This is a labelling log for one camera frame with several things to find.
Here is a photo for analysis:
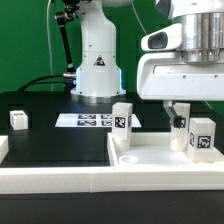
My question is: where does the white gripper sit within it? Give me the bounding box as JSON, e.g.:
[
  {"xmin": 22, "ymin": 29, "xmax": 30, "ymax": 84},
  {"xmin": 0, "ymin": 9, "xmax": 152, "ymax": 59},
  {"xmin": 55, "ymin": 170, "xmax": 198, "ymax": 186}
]
[{"xmin": 137, "ymin": 52, "xmax": 224, "ymax": 129}]

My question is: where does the white square table top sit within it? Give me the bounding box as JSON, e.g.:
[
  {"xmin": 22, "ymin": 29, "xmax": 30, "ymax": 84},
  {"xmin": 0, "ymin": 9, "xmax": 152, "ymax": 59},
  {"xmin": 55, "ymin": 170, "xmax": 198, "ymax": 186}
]
[{"xmin": 106, "ymin": 131, "xmax": 224, "ymax": 167}]

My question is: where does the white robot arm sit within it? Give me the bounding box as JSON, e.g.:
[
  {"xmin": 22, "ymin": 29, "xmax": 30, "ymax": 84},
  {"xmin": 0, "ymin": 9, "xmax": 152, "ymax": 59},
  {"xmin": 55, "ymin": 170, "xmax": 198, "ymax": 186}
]
[{"xmin": 55, "ymin": 0, "xmax": 224, "ymax": 103}]

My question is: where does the white marker tag sheet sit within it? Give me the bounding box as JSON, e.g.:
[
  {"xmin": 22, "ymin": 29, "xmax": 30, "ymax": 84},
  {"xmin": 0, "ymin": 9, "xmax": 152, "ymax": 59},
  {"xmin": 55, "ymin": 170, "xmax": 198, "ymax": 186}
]
[{"xmin": 54, "ymin": 113, "xmax": 142, "ymax": 128}]

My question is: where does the white U-shaped obstacle fence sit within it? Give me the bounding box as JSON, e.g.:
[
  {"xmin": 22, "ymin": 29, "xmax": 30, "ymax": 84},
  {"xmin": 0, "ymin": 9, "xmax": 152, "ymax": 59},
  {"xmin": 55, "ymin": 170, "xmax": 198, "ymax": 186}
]
[{"xmin": 0, "ymin": 134, "xmax": 224, "ymax": 195}]

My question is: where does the black cable bundle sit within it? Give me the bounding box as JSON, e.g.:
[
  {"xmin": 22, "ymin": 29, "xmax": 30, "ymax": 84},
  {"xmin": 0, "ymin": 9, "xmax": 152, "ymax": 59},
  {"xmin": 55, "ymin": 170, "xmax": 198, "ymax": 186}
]
[{"xmin": 18, "ymin": 73, "xmax": 77, "ymax": 92}]

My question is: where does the white thin cable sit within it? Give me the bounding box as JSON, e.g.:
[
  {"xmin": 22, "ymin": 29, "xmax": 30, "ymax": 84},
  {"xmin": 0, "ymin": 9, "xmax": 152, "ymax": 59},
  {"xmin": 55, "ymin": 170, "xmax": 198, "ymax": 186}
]
[{"xmin": 46, "ymin": 0, "xmax": 56, "ymax": 92}]

